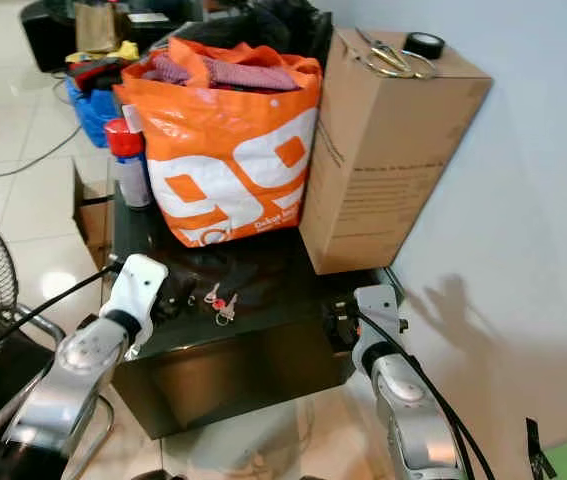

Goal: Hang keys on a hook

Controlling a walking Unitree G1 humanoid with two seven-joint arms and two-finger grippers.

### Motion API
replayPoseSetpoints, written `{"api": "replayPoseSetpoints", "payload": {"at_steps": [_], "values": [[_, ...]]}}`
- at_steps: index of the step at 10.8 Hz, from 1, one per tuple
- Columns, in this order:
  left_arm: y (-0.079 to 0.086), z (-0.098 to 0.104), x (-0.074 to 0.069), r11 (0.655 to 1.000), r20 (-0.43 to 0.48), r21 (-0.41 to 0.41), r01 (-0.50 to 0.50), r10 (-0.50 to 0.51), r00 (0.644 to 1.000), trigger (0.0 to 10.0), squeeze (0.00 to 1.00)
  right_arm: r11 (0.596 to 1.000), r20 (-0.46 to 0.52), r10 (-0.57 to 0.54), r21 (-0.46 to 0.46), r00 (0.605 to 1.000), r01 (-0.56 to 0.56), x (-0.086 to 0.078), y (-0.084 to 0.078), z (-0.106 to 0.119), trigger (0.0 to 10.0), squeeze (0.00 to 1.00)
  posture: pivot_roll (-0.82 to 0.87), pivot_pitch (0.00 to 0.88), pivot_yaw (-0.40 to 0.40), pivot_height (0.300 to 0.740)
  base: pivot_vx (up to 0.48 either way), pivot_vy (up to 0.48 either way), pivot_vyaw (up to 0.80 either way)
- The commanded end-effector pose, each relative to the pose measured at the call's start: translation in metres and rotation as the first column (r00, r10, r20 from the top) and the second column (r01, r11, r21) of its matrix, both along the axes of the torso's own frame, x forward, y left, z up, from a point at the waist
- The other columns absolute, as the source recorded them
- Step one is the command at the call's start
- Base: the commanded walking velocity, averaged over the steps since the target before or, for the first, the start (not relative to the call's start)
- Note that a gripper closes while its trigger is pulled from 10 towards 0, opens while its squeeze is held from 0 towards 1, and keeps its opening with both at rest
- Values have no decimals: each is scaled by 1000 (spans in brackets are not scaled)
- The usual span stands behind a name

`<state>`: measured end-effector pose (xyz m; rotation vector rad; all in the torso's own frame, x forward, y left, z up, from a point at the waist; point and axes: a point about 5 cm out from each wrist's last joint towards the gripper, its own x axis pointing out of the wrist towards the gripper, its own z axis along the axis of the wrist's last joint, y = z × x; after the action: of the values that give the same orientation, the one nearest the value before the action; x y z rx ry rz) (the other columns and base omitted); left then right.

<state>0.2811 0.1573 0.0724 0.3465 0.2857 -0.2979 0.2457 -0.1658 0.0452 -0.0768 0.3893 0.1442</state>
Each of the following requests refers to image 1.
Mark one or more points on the black case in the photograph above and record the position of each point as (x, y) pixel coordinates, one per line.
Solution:
(43, 35)

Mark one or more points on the spray can with red cap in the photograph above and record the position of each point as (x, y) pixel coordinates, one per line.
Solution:
(126, 140)

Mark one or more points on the black tape roll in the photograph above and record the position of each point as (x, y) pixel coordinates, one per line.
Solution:
(423, 52)

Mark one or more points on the brown paper bag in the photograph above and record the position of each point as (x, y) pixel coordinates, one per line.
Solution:
(95, 28)

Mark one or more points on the tall brown cardboard box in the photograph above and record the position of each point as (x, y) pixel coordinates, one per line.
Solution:
(383, 150)

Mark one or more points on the blue plastic bag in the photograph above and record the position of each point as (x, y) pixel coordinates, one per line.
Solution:
(93, 115)

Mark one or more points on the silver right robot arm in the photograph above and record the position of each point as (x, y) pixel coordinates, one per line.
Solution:
(408, 400)

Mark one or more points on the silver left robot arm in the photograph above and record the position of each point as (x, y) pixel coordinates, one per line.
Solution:
(73, 370)

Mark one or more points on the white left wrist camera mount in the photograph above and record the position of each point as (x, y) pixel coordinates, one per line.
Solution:
(138, 290)

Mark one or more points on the orange white shopping bag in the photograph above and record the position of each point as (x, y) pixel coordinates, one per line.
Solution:
(213, 150)

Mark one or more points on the black plastic bag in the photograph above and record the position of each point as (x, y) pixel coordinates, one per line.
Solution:
(283, 25)

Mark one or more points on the small brown cardboard box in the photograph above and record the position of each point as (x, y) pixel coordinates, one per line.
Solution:
(95, 220)

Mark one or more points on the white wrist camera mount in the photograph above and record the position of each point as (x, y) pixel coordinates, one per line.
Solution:
(138, 290)
(381, 315)

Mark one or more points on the yellow cloth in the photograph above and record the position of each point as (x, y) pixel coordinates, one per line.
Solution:
(126, 50)

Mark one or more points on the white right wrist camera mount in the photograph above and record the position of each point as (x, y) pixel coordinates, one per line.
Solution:
(381, 315)

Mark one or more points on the metal tube chair frame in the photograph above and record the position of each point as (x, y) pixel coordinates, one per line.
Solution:
(48, 325)

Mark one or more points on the red and black item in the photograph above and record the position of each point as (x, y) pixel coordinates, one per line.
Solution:
(93, 72)

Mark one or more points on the black tape strip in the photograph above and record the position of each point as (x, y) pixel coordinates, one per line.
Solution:
(538, 450)

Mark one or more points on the maroon cloth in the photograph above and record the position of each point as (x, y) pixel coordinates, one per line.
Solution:
(243, 75)

